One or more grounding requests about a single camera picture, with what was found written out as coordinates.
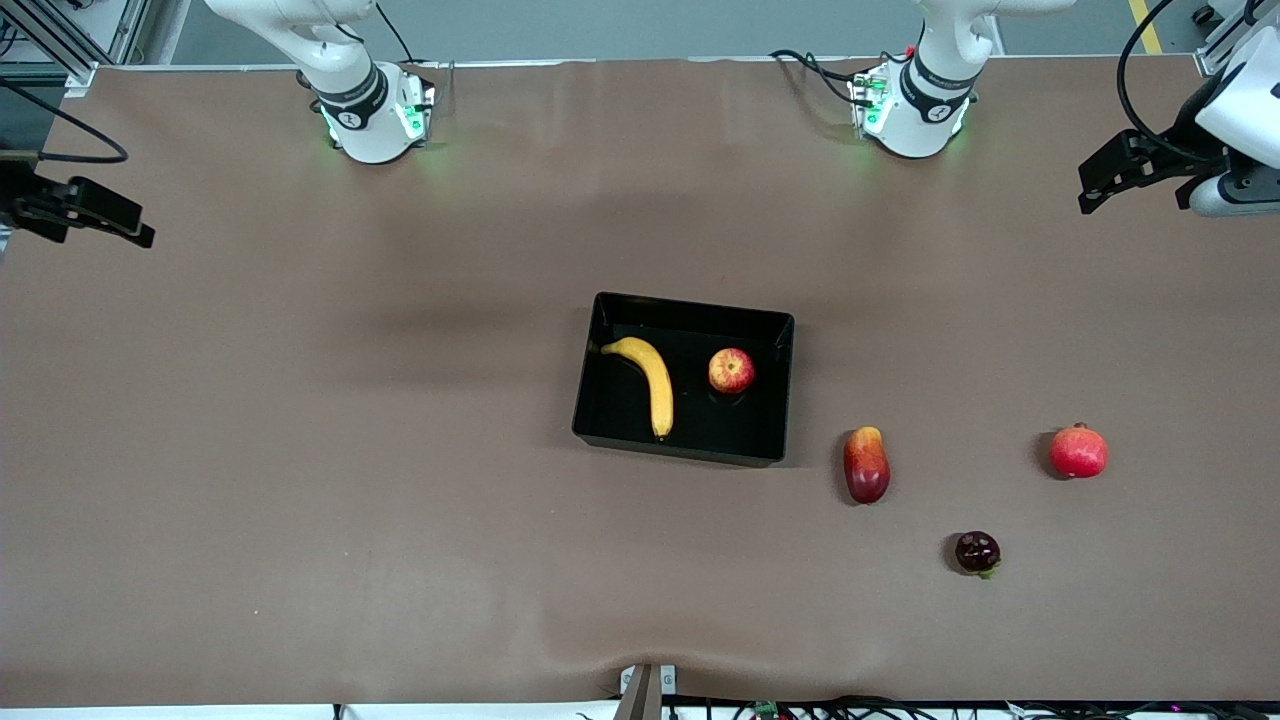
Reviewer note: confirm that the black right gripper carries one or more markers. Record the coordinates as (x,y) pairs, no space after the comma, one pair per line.
(20,196)

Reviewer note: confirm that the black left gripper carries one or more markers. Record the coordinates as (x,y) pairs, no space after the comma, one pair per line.
(1176,146)

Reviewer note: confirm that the red yellow apple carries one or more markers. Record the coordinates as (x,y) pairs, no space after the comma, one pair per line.
(731,371)

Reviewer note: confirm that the black plastic box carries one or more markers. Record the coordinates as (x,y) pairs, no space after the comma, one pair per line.
(700,432)

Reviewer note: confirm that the yellow banana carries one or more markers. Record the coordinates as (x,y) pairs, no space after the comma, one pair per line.
(655,385)

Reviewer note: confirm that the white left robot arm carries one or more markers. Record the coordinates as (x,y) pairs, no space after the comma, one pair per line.
(920,125)

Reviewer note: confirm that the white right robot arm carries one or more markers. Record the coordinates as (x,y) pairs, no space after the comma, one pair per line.
(370,130)

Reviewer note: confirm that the red pomegranate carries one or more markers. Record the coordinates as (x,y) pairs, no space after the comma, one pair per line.
(1079,453)

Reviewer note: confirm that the red yellow mango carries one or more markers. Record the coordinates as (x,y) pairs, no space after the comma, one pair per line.
(867,468)

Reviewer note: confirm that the dark purple mangosteen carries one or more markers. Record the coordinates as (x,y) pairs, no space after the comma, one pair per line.
(977,552)

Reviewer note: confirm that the brown table cover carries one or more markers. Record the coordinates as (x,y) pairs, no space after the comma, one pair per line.
(400,500)

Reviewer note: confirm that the aluminium frame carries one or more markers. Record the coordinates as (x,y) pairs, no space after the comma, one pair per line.
(1215,55)
(80,78)

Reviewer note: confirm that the grey metal table bracket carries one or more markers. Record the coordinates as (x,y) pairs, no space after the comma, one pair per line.
(640,695)

